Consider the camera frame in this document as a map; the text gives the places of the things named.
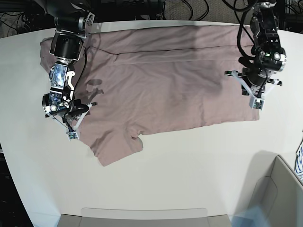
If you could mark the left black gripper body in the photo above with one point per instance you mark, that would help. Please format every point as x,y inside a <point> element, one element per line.
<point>256,79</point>

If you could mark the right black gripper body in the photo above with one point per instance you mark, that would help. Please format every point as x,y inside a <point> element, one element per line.
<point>68,110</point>

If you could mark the mauve pink T-shirt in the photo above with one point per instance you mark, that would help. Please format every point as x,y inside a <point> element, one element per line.
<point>155,80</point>

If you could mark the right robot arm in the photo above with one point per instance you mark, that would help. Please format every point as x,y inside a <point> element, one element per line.
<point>73,21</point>

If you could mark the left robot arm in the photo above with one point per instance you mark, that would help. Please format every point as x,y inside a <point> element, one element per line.
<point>267,55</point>

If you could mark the blue white striped cloth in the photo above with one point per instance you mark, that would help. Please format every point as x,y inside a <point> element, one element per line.
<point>298,168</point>

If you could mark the grey box at right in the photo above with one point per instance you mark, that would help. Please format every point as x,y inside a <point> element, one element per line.
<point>280,195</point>

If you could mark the grey tray at bottom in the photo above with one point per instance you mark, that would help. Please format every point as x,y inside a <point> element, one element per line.
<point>93,217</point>

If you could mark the translucent blue object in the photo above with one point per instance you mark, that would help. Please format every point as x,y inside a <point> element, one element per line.
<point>253,217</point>

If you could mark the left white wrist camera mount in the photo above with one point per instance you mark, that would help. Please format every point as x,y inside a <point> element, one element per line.
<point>256,101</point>

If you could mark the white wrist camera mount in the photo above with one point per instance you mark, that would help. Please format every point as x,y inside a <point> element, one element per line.
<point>256,101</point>
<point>72,130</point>

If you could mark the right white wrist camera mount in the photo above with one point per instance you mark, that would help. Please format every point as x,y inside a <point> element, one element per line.
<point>72,130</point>

